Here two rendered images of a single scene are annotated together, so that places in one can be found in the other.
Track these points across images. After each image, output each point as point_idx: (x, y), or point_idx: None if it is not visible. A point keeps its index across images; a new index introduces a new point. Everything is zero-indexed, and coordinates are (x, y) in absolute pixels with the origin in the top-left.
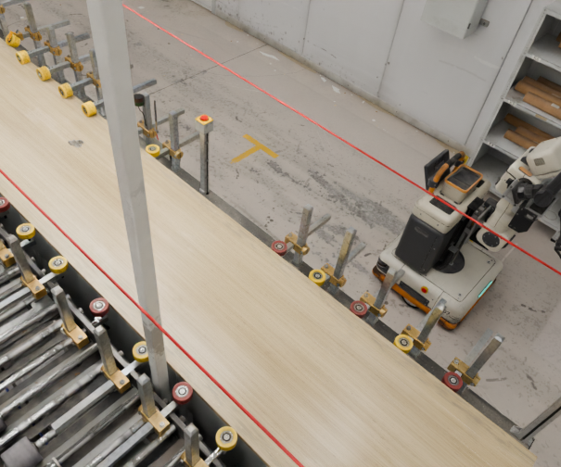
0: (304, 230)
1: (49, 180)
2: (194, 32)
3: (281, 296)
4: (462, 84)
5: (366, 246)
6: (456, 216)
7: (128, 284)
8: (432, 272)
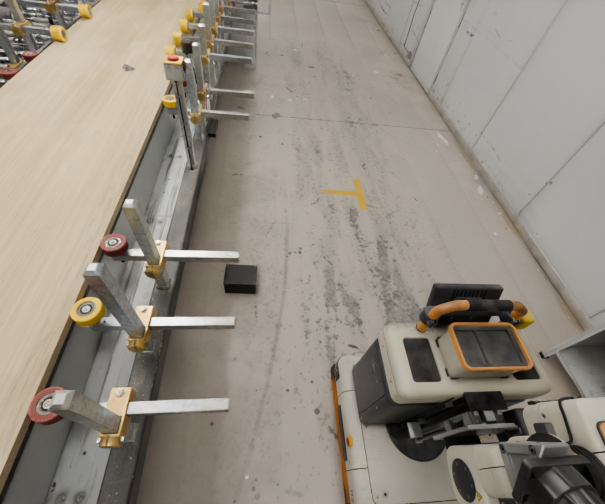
0: (136, 239)
1: (65, 77)
2: (397, 100)
3: (9, 298)
4: None
5: (361, 337)
6: (426, 393)
7: None
8: (378, 430)
